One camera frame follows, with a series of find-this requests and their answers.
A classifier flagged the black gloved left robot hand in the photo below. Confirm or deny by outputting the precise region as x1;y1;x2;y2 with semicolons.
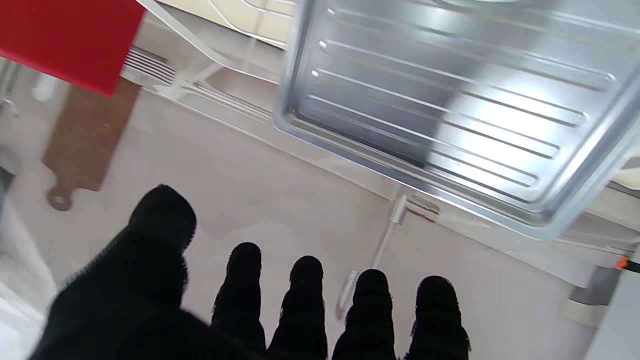
30;185;471;360

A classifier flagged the orange black banner clamp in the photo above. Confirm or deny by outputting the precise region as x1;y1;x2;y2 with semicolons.
615;255;640;274

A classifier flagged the white wire dish rack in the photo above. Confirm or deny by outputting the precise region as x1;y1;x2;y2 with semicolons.
136;0;297;86

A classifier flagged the red black toaster oven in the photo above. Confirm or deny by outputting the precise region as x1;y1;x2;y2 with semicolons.
0;0;146;98

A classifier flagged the ribbed grey metal baking tray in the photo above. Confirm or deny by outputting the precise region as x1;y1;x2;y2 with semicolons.
274;0;640;242

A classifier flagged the printed kitchen backdrop banner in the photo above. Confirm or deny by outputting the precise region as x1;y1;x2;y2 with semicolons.
0;47;640;360

